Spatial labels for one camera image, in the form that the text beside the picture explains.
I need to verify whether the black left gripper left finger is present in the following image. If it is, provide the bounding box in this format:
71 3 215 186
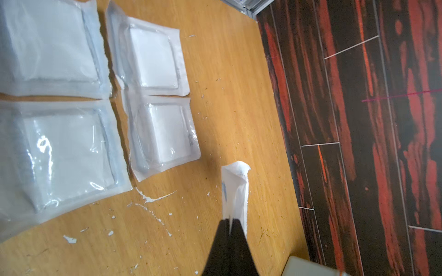
202 219 230 276

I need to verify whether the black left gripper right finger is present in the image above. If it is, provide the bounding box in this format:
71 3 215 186
229 219 259 276

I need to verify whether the pink medicine chest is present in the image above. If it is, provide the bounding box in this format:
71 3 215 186
282 256 349 276

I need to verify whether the white gauze packet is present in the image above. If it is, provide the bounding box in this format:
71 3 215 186
1 1 112 99
221 161 251 236
122 89 201 182
1 100 132 241
105 1 190 97

